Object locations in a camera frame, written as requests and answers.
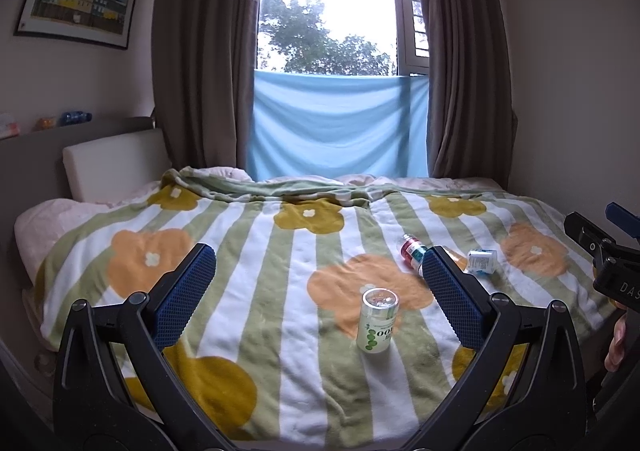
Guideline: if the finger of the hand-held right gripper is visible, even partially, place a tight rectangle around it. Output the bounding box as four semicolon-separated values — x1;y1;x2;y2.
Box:
605;202;640;249
564;212;618;259

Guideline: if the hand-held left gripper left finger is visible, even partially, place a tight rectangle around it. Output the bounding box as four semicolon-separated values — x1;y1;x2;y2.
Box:
52;243;236;451

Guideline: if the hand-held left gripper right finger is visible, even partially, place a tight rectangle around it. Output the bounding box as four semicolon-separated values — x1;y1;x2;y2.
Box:
405;246;587;451

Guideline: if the white cup with green dots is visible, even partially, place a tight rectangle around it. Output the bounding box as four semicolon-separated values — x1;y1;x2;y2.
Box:
356;287;398;355

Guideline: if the small white blue-label cup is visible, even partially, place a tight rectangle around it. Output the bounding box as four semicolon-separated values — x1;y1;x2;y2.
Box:
466;248;499;276

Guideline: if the person's right hand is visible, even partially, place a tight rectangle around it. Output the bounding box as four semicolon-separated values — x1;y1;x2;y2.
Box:
604;316;633;373

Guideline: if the orange packet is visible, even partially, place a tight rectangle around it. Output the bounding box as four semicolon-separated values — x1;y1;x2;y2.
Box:
440;246;471;273

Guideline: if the red and teal bottle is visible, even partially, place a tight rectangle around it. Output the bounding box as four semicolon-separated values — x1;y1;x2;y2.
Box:
397;233;430;277

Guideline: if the floral striped blanket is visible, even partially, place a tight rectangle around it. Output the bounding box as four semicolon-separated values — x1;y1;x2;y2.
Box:
39;166;621;443

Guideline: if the white headboard cushion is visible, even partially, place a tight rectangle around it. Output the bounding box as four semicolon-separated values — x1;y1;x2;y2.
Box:
62;128;170;204

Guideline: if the pale pink pillow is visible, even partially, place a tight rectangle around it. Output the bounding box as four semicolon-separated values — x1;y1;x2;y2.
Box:
14;180;163;284

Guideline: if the grey headboard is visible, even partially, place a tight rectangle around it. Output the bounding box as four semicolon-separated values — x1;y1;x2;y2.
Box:
0;117;168;292

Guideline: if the light blue cloth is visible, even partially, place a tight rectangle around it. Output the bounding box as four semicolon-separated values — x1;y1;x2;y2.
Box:
247;69;431;181

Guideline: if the blue plastic bottle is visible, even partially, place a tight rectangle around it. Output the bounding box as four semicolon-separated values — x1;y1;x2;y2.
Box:
59;109;94;127

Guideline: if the brown curtain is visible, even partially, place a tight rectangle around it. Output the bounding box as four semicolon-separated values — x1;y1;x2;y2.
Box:
149;0;267;182
414;0;517;182

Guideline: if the white tissue packet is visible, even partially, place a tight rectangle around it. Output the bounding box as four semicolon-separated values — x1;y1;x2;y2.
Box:
0;112;23;140

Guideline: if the white window frame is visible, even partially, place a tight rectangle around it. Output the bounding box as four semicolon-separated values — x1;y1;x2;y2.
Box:
389;0;432;78

